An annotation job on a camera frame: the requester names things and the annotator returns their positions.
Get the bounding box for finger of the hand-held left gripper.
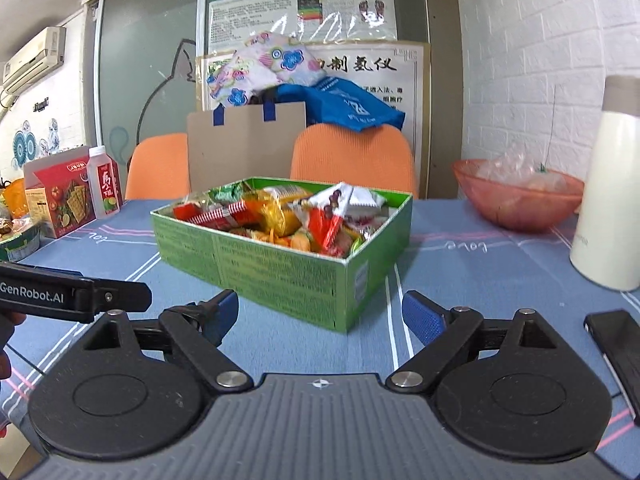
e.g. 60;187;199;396
93;280;153;319

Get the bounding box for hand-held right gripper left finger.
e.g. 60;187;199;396
82;289;256;395

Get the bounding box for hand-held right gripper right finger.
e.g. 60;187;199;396
385;290;558;395

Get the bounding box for green cardboard box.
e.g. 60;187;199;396
150;176;414;334

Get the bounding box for pile of assorted snack packets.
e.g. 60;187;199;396
172;181;396;260

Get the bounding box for green snack packet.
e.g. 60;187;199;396
209;183;247;206

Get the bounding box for red and clear date packet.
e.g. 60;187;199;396
295;183;358;256

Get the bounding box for person's left hand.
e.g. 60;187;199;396
0;311;27;383

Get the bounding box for green instant noodle bowl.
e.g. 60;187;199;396
0;217;42;262

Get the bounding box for blue striped tablecloth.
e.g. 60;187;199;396
0;197;640;480

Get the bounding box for orange package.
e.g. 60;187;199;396
0;177;27;221

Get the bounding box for red cracker box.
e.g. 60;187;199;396
23;146;98;239

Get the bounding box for clear bottle red label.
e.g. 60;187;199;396
88;145;124;219

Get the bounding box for orange chair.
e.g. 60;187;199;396
290;124;418;198
125;132;192;201

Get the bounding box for pink plastic bowl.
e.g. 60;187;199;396
452;157;586;233

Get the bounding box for clear plastic wrap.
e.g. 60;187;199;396
475;147;583;191

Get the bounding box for black smartphone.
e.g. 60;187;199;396
584;310;640;423

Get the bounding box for white mug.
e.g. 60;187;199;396
570;75;640;292

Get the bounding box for blue plastic bag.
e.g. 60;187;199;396
276;77;406;133

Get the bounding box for white air conditioner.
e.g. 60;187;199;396
1;26;67;96

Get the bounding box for frosted glass door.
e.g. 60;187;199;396
85;0;211;161

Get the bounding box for framed calligraphy sign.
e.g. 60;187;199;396
195;39;432;198

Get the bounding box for floral print bag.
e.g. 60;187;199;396
206;30;327;109

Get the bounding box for thin black cable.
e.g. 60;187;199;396
7;342;47;376

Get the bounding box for blue wall decals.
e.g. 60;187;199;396
11;119;66;168

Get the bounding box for brown paper bag blue handles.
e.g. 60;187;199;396
186;101;307;195

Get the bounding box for wall poster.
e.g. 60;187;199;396
206;0;399;46

